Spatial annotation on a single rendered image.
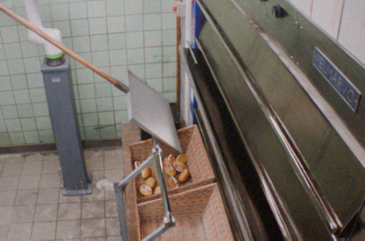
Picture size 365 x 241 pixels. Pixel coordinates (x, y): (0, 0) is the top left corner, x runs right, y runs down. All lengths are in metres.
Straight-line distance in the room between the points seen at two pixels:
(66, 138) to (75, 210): 0.63
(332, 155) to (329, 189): 0.09
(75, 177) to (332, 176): 2.71
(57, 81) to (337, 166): 2.29
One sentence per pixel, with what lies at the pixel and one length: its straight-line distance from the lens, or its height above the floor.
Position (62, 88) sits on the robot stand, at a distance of 3.01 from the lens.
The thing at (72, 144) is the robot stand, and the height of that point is 0.52.
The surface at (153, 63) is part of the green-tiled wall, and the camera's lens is 3.62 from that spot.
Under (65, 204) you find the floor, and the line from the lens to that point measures 3.53.
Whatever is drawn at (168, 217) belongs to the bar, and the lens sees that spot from 1.74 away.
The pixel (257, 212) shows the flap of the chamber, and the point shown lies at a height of 1.40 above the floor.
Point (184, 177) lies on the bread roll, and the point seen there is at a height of 0.64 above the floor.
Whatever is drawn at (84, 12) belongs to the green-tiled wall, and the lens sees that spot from 3.43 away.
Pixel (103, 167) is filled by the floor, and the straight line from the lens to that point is 3.83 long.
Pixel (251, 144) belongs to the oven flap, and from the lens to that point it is 1.65.
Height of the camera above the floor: 2.46
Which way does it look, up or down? 32 degrees down
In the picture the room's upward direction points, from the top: straight up
